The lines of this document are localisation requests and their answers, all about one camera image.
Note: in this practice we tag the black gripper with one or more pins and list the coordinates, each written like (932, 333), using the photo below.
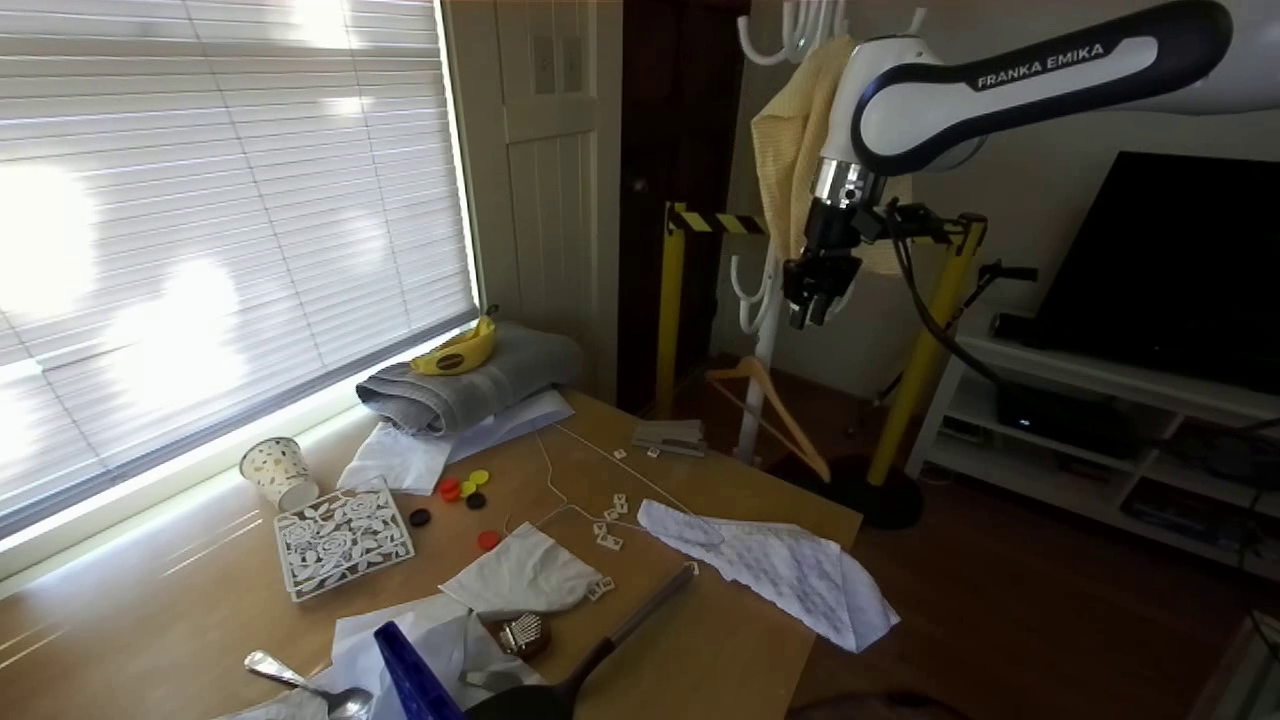
(834, 255)

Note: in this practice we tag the yellow towel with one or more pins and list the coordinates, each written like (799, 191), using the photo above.
(784, 146)

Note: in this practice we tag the grey folded towel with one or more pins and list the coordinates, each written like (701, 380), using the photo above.
(506, 386)

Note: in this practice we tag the white coat rack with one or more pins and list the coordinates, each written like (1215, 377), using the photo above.
(763, 386)

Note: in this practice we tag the wooden clothes hanger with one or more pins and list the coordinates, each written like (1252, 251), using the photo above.
(793, 432)

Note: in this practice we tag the yellow black striped barrier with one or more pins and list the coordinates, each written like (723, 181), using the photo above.
(670, 304)

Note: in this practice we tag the small grey flat object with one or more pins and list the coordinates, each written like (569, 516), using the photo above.
(664, 438)

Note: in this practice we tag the dark brown wooden door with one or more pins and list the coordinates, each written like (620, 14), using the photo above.
(664, 105)

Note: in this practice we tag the white patterned cloth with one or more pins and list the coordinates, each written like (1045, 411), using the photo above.
(784, 564)

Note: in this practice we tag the black media box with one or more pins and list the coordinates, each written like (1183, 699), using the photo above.
(1065, 421)

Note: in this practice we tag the white panelled door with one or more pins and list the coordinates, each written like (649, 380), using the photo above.
(546, 202)

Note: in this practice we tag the pale blue sheet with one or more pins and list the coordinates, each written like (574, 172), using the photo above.
(514, 424)

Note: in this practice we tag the black television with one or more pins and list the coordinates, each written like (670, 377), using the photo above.
(1175, 283)

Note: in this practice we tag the yellow banana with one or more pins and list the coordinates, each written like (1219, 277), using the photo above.
(462, 352)

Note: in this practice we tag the yellow game disc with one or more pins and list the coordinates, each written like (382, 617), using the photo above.
(478, 477)

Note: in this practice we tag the white television stand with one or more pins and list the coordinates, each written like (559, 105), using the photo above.
(1202, 403)

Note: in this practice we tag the black game disc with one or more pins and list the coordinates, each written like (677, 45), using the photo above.
(418, 516)
(478, 503)

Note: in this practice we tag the white napkin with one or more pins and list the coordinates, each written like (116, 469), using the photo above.
(527, 568)

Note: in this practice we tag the red game disc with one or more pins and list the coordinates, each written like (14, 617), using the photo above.
(451, 488)
(491, 542)

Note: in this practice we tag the brown silver wrapped snack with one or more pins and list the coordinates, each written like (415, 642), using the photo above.
(523, 632)

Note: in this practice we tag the white folded cloth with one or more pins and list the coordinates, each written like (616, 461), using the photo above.
(392, 461)

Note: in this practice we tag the black frying pan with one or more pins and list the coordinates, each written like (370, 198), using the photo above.
(535, 701)

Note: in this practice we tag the clear plastic bag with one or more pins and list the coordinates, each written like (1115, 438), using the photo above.
(446, 642)

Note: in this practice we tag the white patterned square box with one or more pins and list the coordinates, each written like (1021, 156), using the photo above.
(341, 542)

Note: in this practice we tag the blue grid game board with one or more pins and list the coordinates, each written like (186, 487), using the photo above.
(406, 683)

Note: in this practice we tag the white patterned paper cup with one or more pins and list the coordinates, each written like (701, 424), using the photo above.
(276, 469)

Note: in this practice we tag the white window blinds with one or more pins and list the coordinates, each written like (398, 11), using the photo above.
(200, 202)

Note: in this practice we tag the metal spoon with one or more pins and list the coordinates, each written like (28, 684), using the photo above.
(272, 671)

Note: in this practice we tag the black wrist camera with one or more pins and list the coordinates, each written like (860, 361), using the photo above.
(920, 223)

